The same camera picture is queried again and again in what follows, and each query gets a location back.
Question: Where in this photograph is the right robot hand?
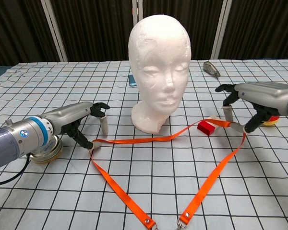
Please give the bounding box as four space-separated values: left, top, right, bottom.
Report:
215 81 288 134

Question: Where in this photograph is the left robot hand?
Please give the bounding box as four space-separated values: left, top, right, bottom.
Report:
39 102 110 151

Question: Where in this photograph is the orange lanyard strap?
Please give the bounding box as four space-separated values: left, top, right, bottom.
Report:
87 119 247 230

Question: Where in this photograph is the white foam mannequin head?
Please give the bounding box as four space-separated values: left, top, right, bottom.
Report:
128 13 192 134

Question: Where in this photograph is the red and yellow ball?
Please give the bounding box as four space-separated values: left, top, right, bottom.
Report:
264 115 280 127

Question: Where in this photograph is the round metal tin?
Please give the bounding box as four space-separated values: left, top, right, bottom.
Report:
28 135 63 165

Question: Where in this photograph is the grey metal tool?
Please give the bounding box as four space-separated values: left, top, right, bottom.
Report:
203 61 221 79

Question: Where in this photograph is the black folding screen panel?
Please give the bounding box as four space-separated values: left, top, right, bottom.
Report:
133 0 232 60
42 0 141 62
0 0 68 68
211 0 288 60

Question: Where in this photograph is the red and white block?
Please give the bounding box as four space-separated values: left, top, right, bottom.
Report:
198 115 219 137

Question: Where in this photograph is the checked white tablecloth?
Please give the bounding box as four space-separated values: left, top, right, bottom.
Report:
0 58 288 230

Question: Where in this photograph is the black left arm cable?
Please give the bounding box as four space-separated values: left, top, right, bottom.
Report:
0 155 31 187

